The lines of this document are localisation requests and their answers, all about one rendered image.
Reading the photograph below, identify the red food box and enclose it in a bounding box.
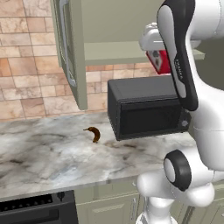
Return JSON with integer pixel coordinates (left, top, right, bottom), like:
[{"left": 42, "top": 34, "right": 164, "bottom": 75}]
[{"left": 145, "top": 49, "right": 172, "bottom": 75}]

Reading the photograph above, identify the black microwave oven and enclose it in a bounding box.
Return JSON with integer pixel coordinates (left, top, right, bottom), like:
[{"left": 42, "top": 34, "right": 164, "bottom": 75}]
[{"left": 107, "top": 74, "right": 193, "bottom": 142}]

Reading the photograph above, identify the brown banana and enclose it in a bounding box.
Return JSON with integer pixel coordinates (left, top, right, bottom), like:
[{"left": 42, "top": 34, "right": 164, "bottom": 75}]
[{"left": 82, "top": 125, "right": 102, "bottom": 144}]

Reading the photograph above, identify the green wall cabinet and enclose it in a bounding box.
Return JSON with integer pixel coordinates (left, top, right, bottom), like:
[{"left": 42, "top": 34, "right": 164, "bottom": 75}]
[{"left": 80, "top": 0, "right": 207, "bottom": 67}]

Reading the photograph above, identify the green base cabinet drawer front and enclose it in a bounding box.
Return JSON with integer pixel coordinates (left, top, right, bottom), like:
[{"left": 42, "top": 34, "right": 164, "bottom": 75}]
[{"left": 73, "top": 179, "right": 139, "bottom": 203}]

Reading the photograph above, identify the grey base cabinet handle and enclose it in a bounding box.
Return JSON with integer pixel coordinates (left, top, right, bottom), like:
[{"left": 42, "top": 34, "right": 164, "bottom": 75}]
[{"left": 129, "top": 197, "right": 138, "bottom": 221}]

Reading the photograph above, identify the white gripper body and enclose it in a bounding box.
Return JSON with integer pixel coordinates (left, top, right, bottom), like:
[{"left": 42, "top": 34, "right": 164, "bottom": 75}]
[{"left": 138, "top": 22, "right": 168, "bottom": 53}]

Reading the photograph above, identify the grey cabinet door handle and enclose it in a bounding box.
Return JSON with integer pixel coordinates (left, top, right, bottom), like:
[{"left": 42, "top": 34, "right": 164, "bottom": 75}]
[{"left": 58, "top": 0, "right": 78, "bottom": 88}]

